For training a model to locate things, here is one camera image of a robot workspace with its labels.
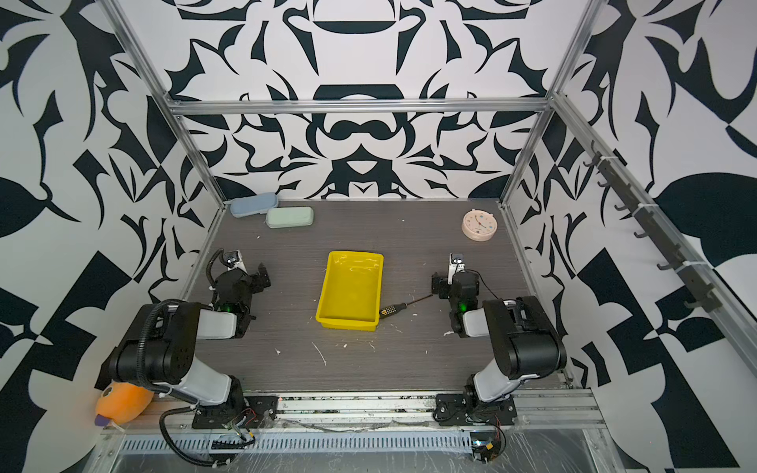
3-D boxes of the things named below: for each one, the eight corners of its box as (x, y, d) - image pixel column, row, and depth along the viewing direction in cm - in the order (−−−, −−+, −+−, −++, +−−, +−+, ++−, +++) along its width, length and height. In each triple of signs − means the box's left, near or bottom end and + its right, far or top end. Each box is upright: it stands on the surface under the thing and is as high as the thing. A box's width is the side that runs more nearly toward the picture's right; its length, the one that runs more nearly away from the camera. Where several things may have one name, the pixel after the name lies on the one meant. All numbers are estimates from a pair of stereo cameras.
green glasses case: (267, 228, 114) (264, 220, 111) (272, 212, 120) (269, 204, 116) (312, 228, 114) (310, 221, 111) (315, 212, 120) (313, 204, 117)
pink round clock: (464, 241, 111) (467, 234, 108) (458, 217, 119) (461, 209, 115) (497, 241, 111) (500, 234, 108) (489, 217, 119) (492, 209, 116)
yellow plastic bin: (319, 332, 90) (314, 321, 84) (328, 263, 105) (325, 249, 99) (384, 332, 90) (384, 321, 84) (383, 263, 106) (383, 249, 99)
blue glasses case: (232, 218, 116) (229, 213, 114) (233, 203, 121) (231, 198, 119) (278, 210, 119) (276, 205, 116) (277, 196, 124) (275, 191, 122)
